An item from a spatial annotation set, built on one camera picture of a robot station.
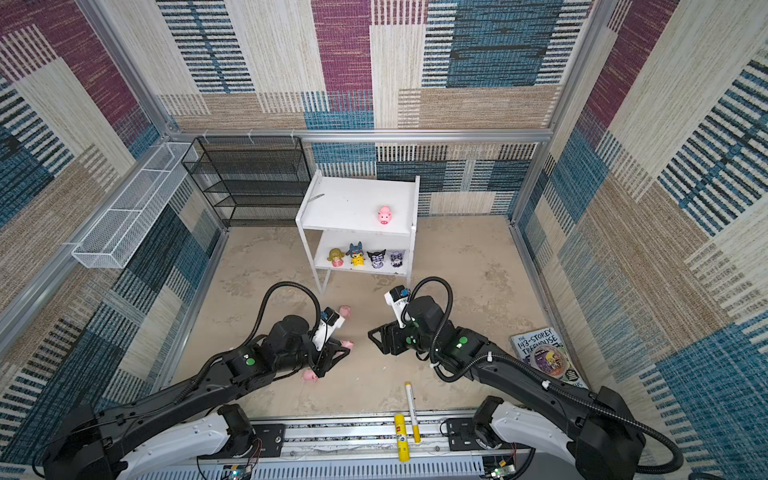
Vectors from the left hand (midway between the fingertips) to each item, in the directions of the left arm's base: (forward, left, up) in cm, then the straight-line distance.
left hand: (346, 345), depth 77 cm
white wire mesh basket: (+19, +54, +21) cm, 61 cm away
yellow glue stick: (-19, -13, -10) cm, 25 cm away
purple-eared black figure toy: (+20, -13, +9) cm, 26 cm away
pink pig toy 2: (0, -1, +1) cm, 1 cm away
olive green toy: (+23, +4, +8) cm, 24 cm away
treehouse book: (+3, -50, -10) cm, 51 cm away
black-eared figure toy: (+21, -8, +9) cm, 24 cm away
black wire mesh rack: (+59, +37, +6) cm, 70 cm away
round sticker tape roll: (-1, -55, -9) cm, 56 cm away
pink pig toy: (+23, -10, +23) cm, 34 cm away
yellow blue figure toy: (+22, -2, +8) cm, 24 cm away
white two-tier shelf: (+22, -4, +21) cm, 31 cm away
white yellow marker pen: (-13, -16, -12) cm, 24 cm away
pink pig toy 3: (-4, +11, -10) cm, 15 cm away
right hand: (+1, -8, +2) cm, 9 cm away
